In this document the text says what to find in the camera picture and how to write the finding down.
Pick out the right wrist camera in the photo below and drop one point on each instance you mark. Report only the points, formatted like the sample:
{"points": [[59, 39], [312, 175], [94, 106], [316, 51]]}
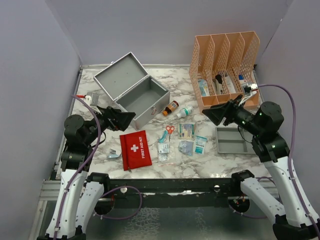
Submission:
{"points": [[249, 91]]}

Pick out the teal bandage roll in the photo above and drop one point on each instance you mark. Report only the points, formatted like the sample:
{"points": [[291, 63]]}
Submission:
{"points": [[163, 138]]}

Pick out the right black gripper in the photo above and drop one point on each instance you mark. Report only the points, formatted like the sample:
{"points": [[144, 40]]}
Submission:
{"points": [[227, 109]]}

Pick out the brown medicine bottle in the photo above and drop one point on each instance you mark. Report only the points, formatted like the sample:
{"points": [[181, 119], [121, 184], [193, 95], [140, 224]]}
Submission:
{"points": [[170, 108]]}

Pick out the red blue medicine box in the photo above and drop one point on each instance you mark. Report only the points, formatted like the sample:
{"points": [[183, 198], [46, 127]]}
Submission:
{"points": [[243, 82]]}

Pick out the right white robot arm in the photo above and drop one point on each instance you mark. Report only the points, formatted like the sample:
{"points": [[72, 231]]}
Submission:
{"points": [[292, 218]]}

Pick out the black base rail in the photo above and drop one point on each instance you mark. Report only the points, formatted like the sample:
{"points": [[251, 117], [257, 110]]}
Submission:
{"points": [[168, 193]]}

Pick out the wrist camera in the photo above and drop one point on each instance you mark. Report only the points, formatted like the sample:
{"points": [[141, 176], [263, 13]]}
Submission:
{"points": [[249, 91], [92, 99]]}

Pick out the orange scissors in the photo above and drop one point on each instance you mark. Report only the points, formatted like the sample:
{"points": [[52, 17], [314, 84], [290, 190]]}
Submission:
{"points": [[170, 129]]}

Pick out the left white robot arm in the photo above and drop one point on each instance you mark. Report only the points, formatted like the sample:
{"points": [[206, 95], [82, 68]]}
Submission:
{"points": [[80, 190]]}

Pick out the silver foil packet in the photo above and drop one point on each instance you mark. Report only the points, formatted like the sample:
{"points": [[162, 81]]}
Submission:
{"points": [[186, 147]]}

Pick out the white green bottle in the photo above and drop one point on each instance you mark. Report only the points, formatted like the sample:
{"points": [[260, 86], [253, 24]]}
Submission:
{"points": [[184, 112]]}

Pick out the black white thermometer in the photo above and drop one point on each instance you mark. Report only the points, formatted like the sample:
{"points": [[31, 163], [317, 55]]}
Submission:
{"points": [[218, 83]]}

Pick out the gauze packet beige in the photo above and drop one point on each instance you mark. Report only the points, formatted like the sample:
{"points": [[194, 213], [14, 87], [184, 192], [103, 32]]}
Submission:
{"points": [[187, 131]]}

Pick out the small clear pill packets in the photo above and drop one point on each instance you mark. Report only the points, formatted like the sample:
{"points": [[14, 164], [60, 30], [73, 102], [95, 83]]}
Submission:
{"points": [[162, 151]]}

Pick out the red first aid pouch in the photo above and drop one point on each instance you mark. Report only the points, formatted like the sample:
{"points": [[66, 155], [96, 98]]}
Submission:
{"points": [[135, 150]]}

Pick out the grey plastic tray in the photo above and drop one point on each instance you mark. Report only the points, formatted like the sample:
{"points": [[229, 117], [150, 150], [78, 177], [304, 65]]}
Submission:
{"points": [[231, 141]]}

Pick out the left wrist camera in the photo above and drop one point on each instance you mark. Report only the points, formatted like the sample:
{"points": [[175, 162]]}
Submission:
{"points": [[92, 99]]}

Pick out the teal white gauze sachet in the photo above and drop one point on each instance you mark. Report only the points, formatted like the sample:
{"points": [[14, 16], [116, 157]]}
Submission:
{"points": [[200, 144]]}

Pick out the peach file organizer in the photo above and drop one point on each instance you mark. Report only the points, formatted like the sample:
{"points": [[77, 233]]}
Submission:
{"points": [[227, 54]]}

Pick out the silver metal case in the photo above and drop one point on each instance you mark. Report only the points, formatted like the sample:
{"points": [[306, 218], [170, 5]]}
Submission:
{"points": [[133, 89]]}

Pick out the teal medicine box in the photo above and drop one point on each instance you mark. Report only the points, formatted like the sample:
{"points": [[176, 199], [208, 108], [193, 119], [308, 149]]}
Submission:
{"points": [[203, 87]]}

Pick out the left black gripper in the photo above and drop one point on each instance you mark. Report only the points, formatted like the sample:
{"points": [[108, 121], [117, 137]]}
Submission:
{"points": [[115, 118]]}

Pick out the white medicine box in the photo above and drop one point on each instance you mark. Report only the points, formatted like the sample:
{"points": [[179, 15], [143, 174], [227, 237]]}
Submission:
{"points": [[230, 85]]}

